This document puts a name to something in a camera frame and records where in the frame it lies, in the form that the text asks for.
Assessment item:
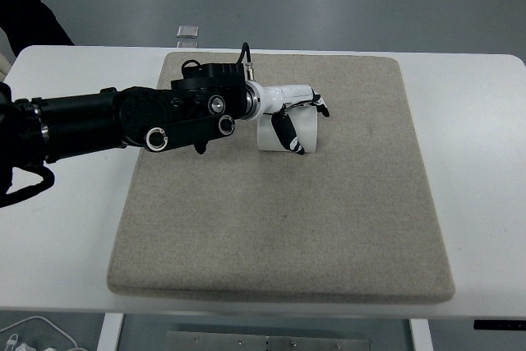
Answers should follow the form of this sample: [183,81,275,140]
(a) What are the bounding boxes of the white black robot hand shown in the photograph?
[243,81,330,155]

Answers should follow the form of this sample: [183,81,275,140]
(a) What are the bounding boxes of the white ribbed cup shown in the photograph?
[257,105,318,154]

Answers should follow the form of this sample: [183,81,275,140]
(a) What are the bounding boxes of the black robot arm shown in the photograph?
[1,44,251,207]

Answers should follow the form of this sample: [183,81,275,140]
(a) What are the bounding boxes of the small clear floor plate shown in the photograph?
[177,25,199,39]

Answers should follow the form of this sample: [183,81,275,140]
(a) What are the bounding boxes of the beige felt mat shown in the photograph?
[107,54,454,304]

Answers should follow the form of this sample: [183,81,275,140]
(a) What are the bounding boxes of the black clothed person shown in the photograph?
[1,0,73,56]

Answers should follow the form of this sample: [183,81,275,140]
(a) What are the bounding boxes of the white table leg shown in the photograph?
[96,313,124,351]

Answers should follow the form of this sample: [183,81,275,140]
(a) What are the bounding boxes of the black table control panel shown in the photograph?
[473,320,526,331]

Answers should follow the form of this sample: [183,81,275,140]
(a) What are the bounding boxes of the white cable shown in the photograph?
[0,315,80,351]

